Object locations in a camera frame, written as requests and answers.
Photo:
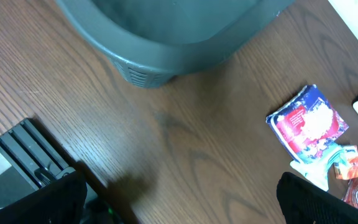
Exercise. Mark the red purple snack bag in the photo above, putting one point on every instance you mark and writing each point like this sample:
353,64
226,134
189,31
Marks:
307,125

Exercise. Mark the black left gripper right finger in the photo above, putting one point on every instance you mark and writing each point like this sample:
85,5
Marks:
303,202

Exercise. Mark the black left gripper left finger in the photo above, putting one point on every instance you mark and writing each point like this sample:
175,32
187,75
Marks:
60,202

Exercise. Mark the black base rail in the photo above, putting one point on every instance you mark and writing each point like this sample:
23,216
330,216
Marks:
26,149

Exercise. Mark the teal white snack packet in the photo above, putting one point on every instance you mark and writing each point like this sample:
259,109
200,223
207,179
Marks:
317,172

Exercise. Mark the small orange snack packet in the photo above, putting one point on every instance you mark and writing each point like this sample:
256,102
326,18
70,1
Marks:
346,166

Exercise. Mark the grey plastic mesh basket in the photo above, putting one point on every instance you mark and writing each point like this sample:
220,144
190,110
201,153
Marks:
152,41

